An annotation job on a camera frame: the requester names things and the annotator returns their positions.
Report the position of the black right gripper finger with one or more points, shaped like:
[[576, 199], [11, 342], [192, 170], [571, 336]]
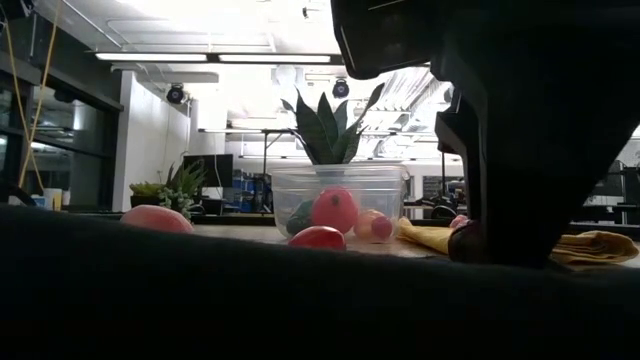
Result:
[[525, 175]]

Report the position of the yellow cloth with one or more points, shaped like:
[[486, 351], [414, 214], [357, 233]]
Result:
[[590, 247]]

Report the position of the clear plastic tupperware container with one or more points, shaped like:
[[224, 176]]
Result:
[[380, 190]]

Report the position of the orange toy produce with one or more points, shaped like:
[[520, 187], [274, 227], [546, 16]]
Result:
[[365, 222]]

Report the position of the green toy pepper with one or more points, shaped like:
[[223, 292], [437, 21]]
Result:
[[300, 220]]

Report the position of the pink toy peach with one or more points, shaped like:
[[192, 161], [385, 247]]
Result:
[[156, 218]]

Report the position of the small pink toy fruit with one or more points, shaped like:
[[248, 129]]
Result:
[[457, 220]]

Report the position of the black monitor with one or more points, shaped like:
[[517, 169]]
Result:
[[207, 170], [615, 180]]

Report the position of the background robot workstation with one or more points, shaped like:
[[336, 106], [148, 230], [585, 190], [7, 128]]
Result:
[[440, 210]]

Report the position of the round black ceiling lamp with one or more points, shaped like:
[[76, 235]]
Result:
[[340, 88], [175, 93]]

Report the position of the snake plant in white pot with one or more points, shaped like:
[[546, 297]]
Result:
[[320, 135]]

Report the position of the long ceiling light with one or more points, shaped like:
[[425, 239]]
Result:
[[150, 57], [275, 58]]

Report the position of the blue storage bins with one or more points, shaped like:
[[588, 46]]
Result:
[[247, 192]]

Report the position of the succulent plant in dark pot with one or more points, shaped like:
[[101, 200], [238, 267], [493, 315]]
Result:
[[175, 200]]

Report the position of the white cup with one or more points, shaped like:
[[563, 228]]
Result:
[[50, 199]]

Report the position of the light blue box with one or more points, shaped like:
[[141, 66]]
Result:
[[32, 201]]

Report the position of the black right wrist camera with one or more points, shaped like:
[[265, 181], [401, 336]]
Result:
[[385, 40]]

